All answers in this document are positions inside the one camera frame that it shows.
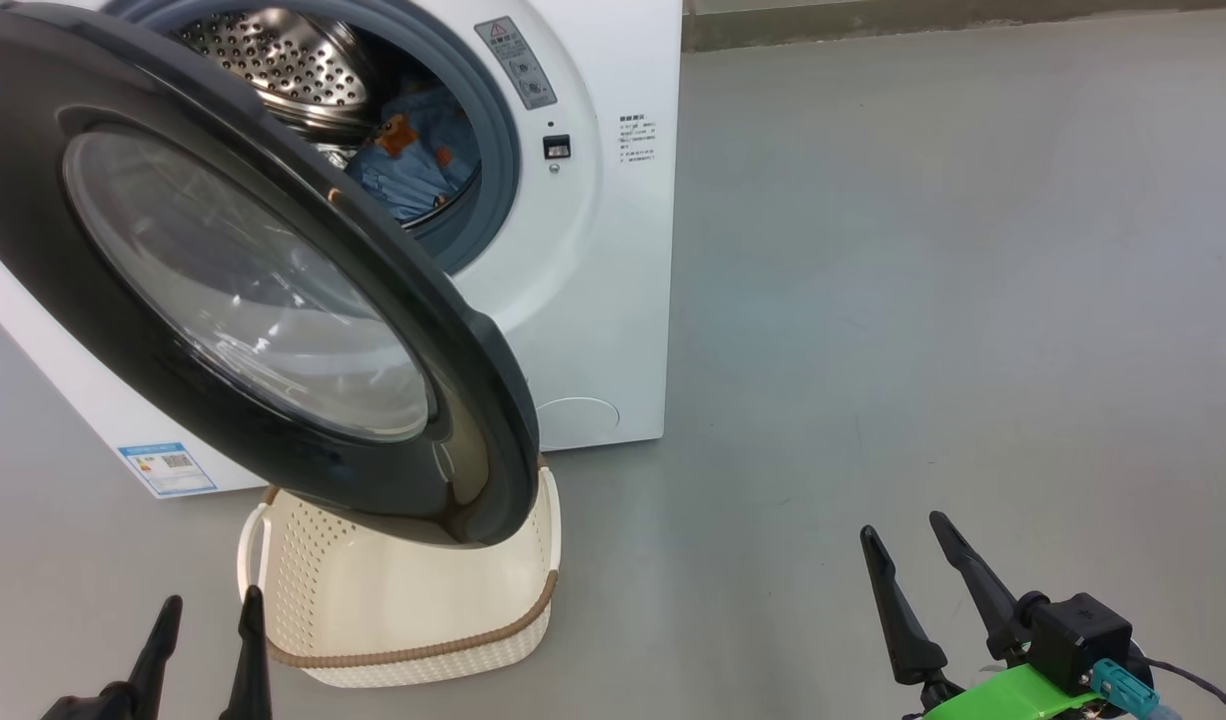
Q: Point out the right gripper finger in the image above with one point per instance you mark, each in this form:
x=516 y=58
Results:
x=903 y=630
x=983 y=585

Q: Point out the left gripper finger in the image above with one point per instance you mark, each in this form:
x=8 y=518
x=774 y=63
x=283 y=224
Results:
x=148 y=680
x=248 y=670

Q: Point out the teal right camera connector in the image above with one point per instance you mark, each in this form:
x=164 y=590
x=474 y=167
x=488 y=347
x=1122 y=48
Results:
x=1123 y=688

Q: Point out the grey warning sticker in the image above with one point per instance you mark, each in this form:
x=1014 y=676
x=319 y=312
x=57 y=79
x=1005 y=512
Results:
x=516 y=62

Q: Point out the light blue garment small prints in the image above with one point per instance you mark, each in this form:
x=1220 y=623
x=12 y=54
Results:
x=413 y=190

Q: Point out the blue garment orange cartoon print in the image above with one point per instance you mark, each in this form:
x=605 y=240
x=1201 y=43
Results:
x=398 y=138

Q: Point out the small printed text label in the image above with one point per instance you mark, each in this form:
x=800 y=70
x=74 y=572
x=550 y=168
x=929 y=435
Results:
x=638 y=138

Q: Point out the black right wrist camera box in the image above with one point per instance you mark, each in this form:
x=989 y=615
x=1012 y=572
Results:
x=1078 y=640

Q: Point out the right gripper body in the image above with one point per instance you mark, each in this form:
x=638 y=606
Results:
x=1013 y=695

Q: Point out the right wrist round light unit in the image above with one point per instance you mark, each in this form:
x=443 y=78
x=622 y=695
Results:
x=1141 y=660

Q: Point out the white front-load washing machine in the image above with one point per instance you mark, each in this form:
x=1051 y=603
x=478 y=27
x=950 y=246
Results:
x=593 y=300

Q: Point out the perforated steel washer drum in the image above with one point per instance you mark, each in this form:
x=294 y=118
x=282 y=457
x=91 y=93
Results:
x=273 y=60

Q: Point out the round white filter cover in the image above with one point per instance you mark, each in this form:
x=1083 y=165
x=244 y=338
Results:
x=578 y=423

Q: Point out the cream perforated laundry basket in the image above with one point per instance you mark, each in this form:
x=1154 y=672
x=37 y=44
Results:
x=403 y=610

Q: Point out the blue energy label sticker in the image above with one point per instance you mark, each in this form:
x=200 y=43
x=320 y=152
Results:
x=168 y=470

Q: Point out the dark round glass washer door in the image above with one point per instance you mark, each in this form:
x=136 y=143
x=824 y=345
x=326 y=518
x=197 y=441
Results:
x=473 y=400

